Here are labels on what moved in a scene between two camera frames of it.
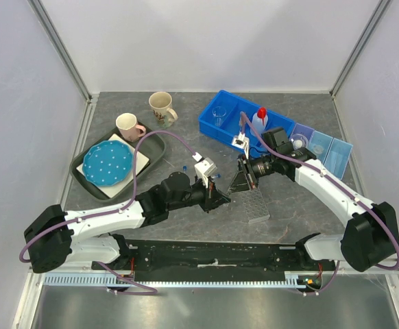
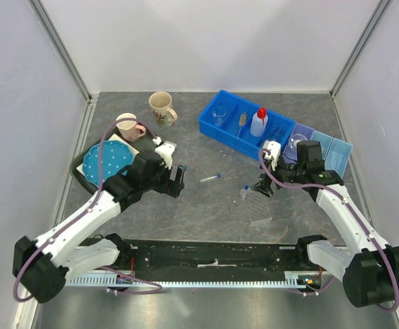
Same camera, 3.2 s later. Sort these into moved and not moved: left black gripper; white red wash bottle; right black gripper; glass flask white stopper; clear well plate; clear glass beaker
Moved: right black gripper; left black gripper
Not moved: clear well plate; white red wash bottle; clear glass beaker; glass flask white stopper
